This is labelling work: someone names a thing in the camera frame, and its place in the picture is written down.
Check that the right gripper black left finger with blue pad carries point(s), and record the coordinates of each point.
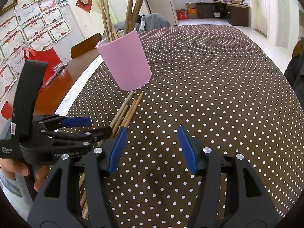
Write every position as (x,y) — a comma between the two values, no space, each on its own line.
(58,203)

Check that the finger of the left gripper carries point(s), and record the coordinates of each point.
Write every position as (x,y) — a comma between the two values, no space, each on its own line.
(52,138)
(63,121)

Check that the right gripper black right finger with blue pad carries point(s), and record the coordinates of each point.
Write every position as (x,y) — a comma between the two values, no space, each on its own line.
(231,194)

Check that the long light wooden chopstick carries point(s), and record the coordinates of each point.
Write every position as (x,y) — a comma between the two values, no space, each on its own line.
(86,212)

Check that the greyish wooden chopstick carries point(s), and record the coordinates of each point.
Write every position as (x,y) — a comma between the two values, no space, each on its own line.
(118,114)

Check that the person's left hand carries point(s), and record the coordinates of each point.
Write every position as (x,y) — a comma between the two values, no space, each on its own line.
(10,168)

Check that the thin wooden chopstick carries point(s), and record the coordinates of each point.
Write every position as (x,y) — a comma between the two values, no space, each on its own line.
(119,121)

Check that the pink plastic cup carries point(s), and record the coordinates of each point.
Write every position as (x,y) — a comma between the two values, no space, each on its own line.
(126,61)

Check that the wooden chair back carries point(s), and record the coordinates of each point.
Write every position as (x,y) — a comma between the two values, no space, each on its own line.
(85,46)

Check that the brown polka dot tablecloth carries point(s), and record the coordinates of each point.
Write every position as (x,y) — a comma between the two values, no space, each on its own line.
(227,92)

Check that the black jacket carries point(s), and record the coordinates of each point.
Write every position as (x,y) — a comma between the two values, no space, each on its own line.
(294,71)

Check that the red cardboard box on floor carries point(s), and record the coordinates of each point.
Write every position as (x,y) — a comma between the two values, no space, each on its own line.
(181,14)

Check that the dark wooden cabinet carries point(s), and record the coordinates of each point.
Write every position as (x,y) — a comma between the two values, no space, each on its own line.
(235,14)

